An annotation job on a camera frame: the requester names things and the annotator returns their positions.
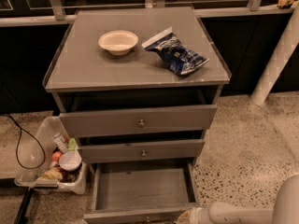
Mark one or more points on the grey top drawer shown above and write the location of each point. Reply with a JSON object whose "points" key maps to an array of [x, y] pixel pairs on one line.
{"points": [[138, 121]]}

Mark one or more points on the white paper bowl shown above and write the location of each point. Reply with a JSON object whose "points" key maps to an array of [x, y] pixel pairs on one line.
{"points": [[118, 42]]}

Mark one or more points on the yellow object on ledge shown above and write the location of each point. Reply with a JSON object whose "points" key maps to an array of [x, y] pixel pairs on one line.
{"points": [[286, 3]]}

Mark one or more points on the blue chip bag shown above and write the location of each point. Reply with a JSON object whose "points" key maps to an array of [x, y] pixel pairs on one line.
{"points": [[176, 57]]}

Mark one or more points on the clear plastic bin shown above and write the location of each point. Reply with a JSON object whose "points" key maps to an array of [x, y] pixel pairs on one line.
{"points": [[35, 161]]}

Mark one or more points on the grey drawer cabinet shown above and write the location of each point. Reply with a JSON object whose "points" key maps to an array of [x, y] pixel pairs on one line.
{"points": [[85, 77]]}

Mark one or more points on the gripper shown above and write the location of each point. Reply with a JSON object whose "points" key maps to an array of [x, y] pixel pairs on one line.
{"points": [[198, 216]]}

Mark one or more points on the green white bottle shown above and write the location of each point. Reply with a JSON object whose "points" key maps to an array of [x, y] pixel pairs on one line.
{"points": [[72, 144]]}

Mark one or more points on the grey middle drawer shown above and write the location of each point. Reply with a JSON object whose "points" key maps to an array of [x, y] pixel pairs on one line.
{"points": [[142, 151]]}

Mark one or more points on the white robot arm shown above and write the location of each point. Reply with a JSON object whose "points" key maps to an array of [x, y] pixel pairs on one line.
{"points": [[285, 210]]}

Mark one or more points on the metal railing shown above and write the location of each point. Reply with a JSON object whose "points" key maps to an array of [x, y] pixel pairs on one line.
{"points": [[56, 3]]}

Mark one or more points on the grey bottom drawer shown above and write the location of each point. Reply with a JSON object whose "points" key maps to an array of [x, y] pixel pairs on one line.
{"points": [[142, 192]]}

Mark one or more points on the grey drawer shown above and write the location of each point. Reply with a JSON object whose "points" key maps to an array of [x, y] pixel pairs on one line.
{"points": [[142, 192], [138, 121], [142, 151]]}

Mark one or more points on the white bowl in bin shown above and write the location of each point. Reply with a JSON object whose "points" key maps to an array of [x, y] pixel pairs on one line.
{"points": [[70, 161]]}

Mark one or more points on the red apple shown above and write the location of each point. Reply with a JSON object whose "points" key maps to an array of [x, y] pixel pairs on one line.
{"points": [[56, 156]]}

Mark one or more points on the white snack packet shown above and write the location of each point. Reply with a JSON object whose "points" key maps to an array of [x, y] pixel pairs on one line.
{"points": [[60, 142]]}

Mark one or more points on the white diagonal pole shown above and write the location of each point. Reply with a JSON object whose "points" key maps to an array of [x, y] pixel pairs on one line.
{"points": [[279, 58]]}

